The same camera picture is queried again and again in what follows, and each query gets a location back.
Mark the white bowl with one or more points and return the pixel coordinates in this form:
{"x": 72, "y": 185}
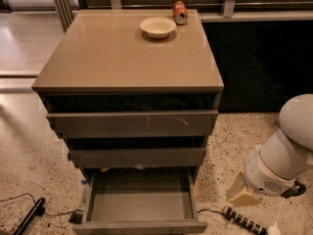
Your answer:
{"x": 158, "y": 27}

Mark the black power strip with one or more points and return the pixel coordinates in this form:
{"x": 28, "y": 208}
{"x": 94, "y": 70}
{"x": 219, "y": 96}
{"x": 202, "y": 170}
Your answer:
{"x": 244, "y": 221}

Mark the grey middle drawer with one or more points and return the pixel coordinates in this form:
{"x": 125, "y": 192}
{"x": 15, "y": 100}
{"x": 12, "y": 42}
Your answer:
{"x": 137, "y": 157}

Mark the grey top drawer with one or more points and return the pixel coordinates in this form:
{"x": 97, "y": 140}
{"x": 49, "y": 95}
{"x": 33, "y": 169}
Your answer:
{"x": 133, "y": 124}

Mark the orange soda can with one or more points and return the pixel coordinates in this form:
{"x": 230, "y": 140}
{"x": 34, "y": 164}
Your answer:
{"x": 179, "y": 11}

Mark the black bar on floor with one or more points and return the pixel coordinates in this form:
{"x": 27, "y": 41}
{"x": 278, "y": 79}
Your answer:
{"x": 37, "y": 210}

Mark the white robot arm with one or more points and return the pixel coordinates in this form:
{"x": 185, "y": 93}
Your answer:
{"x": 296, "y": 126}

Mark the grey drawer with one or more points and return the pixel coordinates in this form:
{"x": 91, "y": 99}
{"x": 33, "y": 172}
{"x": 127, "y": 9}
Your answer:
{"x": 137, "y": 157}
{"x": 133, "y": 124}
{"x": 159, "y": 201}

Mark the black power adapter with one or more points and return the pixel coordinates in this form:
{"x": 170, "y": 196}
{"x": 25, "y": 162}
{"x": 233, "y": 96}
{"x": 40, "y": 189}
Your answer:
{"x": 76, "y": 217}

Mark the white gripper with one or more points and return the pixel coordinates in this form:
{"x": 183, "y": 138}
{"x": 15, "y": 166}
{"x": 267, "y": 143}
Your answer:
{"x": 264, "y": 176}

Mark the grey bottom drawer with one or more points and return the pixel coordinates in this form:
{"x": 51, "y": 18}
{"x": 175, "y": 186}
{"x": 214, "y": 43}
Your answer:
{"x": 159, "y": 201}

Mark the grey drawer cabinet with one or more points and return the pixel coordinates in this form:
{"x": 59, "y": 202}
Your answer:
{"x": 106, "y": 63}

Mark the white plug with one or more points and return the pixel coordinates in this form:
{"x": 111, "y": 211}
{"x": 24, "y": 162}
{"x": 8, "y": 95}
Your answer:
{"x": 273, "y": 230}

